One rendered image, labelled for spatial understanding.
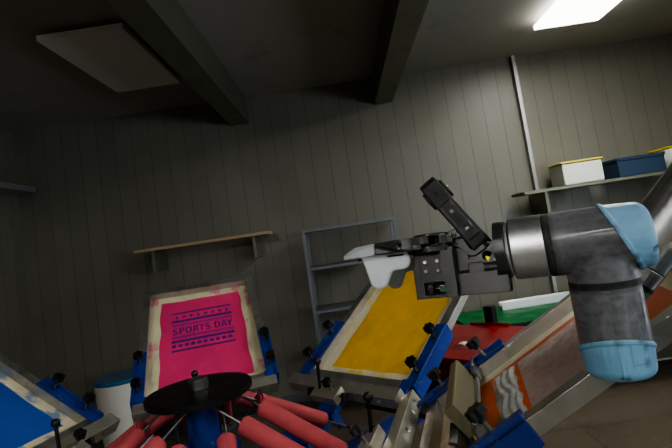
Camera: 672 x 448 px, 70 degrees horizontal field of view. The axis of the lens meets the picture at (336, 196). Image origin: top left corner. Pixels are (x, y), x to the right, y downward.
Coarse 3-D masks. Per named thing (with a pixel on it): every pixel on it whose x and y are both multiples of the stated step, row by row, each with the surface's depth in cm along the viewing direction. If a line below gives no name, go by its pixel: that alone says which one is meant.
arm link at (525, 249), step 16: (512, 224) 58; (528, 224) 57; (512, 240) 57; (528, 240) 56; (512, 256) 56; (528, 256) 56; (544, 256) 55; (512, 272) 58; (528, 272) 57; (544, 272) 56
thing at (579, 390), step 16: (560, 304) 142; (544, 320) 143; (656, 320) 89; (528, 336) 144; (656, 336) 87; (512, 352) 145; (656, 352) 87; (480, 368) 147; (496, 368) 146; (576, 384) 91; (592, 384) 90; (608, 384) 89; (544, 400) 94; (560, 400) 91; (576, 400) 90; (432, 416) 138; (528, 416) 93; (544, 416) 92; (560, 416) 91; (432, 432) 127; (544, 432) 92
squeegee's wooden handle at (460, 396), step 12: (456, 360) 140; (456, 372) 130; (468, 372) 138; (456, 384) 121; (468, 384) 129; (456, 396) 113; (468, 396) 120; (456, 408) 107; (456, 420) 107; (468, 432) 106
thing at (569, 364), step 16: (656, 304) 104; (576, 352) 113; (544, 368) 118; (560, 368) 112; (576, 368) 105; (528, 384) 117; (544, 384) 110; (560, 384) 104; (528, 400) 109; (496, 416) 115
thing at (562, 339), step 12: (564, 324) 136; (552, 336) 134; (564, 336) 128; (576, 336) 121; (540, 348) 133; (552, 348) 126; (564, 348) 120; (516, 360) 139; (528, 360) 132; (540, 360) 125; (552, 360) 119; (516, 372) 130; (528, 372) 124; (492, 384) 136; (492, 396) 128
